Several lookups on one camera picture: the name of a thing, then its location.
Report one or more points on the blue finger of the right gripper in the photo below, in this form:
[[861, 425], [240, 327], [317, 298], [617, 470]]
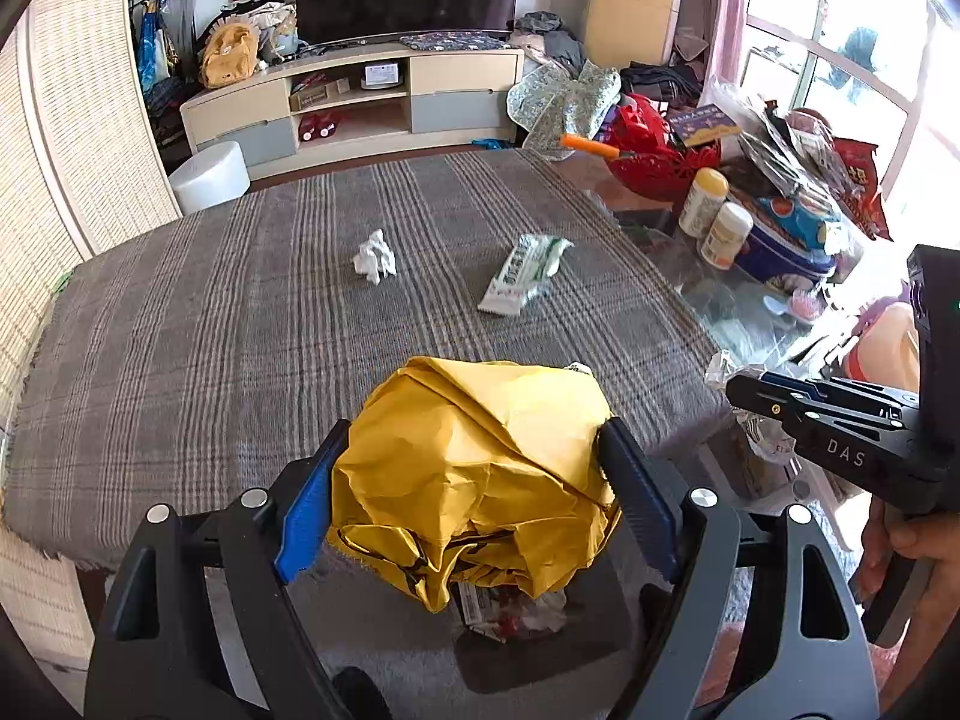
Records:
[[766, 401], [772, 378]]

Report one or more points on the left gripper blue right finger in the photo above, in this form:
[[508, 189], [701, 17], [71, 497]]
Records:
[[802, 652]]

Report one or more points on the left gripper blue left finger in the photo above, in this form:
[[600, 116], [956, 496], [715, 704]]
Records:
[[157, 652]]

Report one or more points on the clear plastic bag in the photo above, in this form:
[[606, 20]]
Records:
[[765, 434]]

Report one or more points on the torn white carton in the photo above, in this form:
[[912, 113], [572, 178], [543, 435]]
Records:
[[505, 614]]

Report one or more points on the green white foil pouch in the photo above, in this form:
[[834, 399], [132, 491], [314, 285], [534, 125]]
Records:
[[526, 274]]

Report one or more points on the yellow envelope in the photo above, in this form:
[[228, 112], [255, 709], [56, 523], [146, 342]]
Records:
[[475, 472]]

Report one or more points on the white tissue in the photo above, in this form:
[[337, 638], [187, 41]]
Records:
[[375, 260]]

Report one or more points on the black trash bin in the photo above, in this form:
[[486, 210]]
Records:
[[599, 624]]

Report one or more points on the pink hairbrush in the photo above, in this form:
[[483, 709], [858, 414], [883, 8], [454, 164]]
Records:
[[801, 307]]

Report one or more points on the orange oil jug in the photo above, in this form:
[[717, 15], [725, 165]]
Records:
[[887, 348]]

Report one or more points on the blue cookie tin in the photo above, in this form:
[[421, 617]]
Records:
[[768, 257]]

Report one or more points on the blue snack bag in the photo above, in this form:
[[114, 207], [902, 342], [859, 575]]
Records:
[[813, 226]]

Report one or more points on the white capped orange bottle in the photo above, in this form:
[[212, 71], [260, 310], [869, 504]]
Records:
[[726, 236]]

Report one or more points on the yellow capped white bottle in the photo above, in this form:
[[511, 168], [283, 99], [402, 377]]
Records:
[[707, 194]]

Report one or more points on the red snack bag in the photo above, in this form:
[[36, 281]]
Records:
[[864, 202]]

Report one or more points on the red plastic basket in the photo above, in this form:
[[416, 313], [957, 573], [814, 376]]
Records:
[[652, 164]]

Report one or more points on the grey plaid tablecloth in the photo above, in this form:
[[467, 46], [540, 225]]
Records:
[[267, 336]]

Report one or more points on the dark purple box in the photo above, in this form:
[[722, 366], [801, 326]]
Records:
[[707, 124]]

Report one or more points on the floral green cloth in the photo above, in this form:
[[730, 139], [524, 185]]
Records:
[[548, 103]]

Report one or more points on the white round stool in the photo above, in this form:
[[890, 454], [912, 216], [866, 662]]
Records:
[[213, 176]]

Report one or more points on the bamboo folding screen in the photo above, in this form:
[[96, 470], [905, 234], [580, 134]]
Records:
[[86, 212]]

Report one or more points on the beige grey TV cabinet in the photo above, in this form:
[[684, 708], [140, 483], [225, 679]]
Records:
[[355, 103]]

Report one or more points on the yellow plush toy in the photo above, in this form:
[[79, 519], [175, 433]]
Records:
[[230, 55]]

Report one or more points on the black coat rack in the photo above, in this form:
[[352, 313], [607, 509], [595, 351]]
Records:
[[163, 33]]

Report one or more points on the orange handled tool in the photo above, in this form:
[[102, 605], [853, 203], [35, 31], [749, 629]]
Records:
[[586, 145]]

